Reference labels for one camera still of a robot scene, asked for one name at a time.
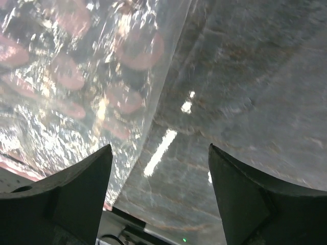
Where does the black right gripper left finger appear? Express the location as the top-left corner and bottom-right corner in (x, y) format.
(1, 145), (113, 244)

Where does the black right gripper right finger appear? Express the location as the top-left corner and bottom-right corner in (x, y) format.
(208, 144), (326, 244)

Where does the clear pink-dotted zip bag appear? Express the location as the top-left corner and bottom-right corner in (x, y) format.
(1, 1), (191, 210)

